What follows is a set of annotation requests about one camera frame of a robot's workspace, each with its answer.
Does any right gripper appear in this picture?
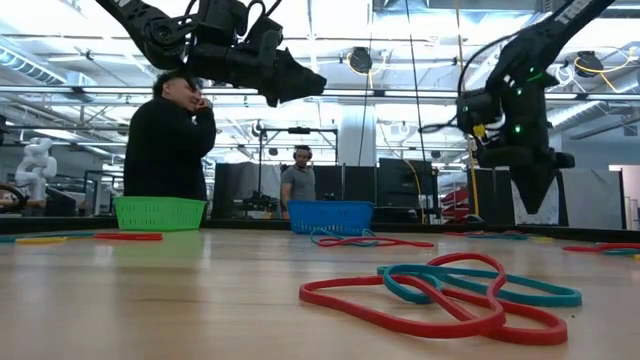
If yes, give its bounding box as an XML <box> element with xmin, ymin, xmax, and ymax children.
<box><xmin>476</xmin><ymin>84</ymin><xmax>577</xmax><ymax>217</ymax></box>

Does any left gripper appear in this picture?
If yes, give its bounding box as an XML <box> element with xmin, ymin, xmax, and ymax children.
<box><xmin>187</xmin><ymin>29</ymin><xmax>329</xmax><ymax>108</ymax></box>

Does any red rubber band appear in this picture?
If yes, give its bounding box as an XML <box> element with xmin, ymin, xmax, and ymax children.
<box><xmin>316</xmin><ymin>235</ymin><xmax>436</xmax><ymax>249</ymax></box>
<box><xmin>562</xmin><ymin>241</ymin><xmax>640</xmax><ymax>253</ymax></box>
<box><xmin>92</xmin><ymin>232</ymin><xmax>165</xmax><ymax>242</ymax></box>
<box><xmin>427</xmin><ymin>279</ymin><xmax>570</xmax><ymax>347</ymax></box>
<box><xmin>443</xmin><ymin>229</ymin><xmax>525</xmax><ymax>238</ymax></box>
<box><xmin>298</xmin><ymin>251</ymin><xmax>508</xmax><ymax>340</ymax></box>

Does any white patterned cloth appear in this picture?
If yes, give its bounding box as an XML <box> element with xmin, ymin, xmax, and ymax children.
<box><xmin>510</xmin><ymin>169</ymin><xmax>561</xmax><ymax>226</ymax></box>

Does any black partition panel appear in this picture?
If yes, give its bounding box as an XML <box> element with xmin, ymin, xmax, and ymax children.
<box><xmin>313</xmin><ymin>164</ymin><xmax>379</xmax><ymax>204</ymax></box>
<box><xmin>467</xmin><ymin>168</ymin><xmax>517</xmax><ymax>227</ymax></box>
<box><xmin>377</xmin><ymin>157</ymin><xmax>440</xmax><ymax>224</ymax></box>

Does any grey partition panel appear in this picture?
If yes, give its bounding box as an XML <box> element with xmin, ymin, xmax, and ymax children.
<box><xmin>558</xmin><ymin>168</ymin><xmax>625</xmax><ymax>231</ymax></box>

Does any red rack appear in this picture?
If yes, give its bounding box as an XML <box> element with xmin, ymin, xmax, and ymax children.
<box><xmin>439</xmin><ymin>185</ymin><xmax>471</xmax><ymax>224</ymax></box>

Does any person's hand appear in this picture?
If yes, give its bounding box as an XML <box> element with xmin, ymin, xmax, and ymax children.
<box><xmin>192</xmin><ymin>93</ymin><xmax>215</xmax><ymax>114</ymax></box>

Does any person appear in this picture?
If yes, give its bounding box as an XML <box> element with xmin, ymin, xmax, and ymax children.
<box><xmin>279</xmin><ymin>144</ymin><xmax>318</xmax><ymax>220</ymax></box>
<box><xmin>123</xmin><ymin>69</ymin><xmax>218</xmax><ymax>202</ymax></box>

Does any grey black curtain panel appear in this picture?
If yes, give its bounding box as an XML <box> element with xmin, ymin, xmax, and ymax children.
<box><xmin>214</xmin><ymin>161</ymin><xmax>282</xmax><ymax>220</ymax></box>

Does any small black robot rig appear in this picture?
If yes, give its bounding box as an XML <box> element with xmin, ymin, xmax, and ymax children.
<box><xmin>239</xmin><ymin>193</ymin><xmax>281</xmax><ymax>220</ymax></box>

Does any blue plastic basket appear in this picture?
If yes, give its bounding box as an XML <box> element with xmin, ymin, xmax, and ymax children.
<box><xmin>284</xmin><ymin>200</ymin><xmax>376</xmax><ymax>236</ymax></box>

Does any green plastic basket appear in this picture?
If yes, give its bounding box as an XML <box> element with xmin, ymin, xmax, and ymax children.
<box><xmin>112</xmin><ymin>195</ymin><xmax>209</xmax><ymax>232</ymax></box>

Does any white robot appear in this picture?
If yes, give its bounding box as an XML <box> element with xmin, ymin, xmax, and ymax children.
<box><xmin>13</xmin><ymin>136</ymin><xmax>59</xmax><ymax>204</ymax></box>

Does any yellow cable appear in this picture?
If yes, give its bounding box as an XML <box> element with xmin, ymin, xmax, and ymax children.
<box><xmin>464</xmin><ymin>134</ymin><xmax>482</xmax><ymax>217</ymax></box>

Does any black gantry frame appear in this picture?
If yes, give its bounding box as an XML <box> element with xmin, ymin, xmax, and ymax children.
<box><xmin>256</xmin><ymin>126</ymin><xmax>341</xmax><ymax>220</ymax></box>

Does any silver ventilation duct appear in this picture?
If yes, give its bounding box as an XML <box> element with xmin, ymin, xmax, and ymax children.
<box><xmin>547</xmin><ymin>97</ymin><xmax>640</xmax><ymax>134</ymax></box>
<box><xmin>0</xmin><ymin>47</ymin><xmax>69</xmax><ymax>86</ymax></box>

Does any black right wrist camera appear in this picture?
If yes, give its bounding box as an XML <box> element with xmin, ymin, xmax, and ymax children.
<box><xmin>456</xmin><ymin>89</ymin><xmax>502</xmax><ymax>136</ymax></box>

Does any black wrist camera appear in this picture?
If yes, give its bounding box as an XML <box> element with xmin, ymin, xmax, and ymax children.
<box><xmin>197</xmin><ymin>0</ymin><xmax>250</xmax><ymax>38</ymax></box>
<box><xmin>456</xmin><ymin>89</ymin><xmax>502</xmax><ymax>136</ymax></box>

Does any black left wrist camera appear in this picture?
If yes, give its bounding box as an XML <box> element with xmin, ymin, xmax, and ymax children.
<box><xmin>197</xmin><ymin>0</ymin><xmax>250</xmax><ymax>38</ymax></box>

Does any black cable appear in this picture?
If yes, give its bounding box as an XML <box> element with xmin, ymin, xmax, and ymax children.
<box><xmin>403</xmin><ymin>0</ymin><xmax>430</xmax><ymax>164</ymax></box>

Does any black metal table frame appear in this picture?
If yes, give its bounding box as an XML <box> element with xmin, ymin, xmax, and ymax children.
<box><xmin>0</xmin><ymin>213</ymin><xmax>640</xmax><ymax>244</ymax></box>

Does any long ceiling light rail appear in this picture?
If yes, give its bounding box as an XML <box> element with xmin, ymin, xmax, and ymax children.
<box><xmin>0</xmin><ymin>84</ymin><xmax>640</xmax><ymax>101</ymax></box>

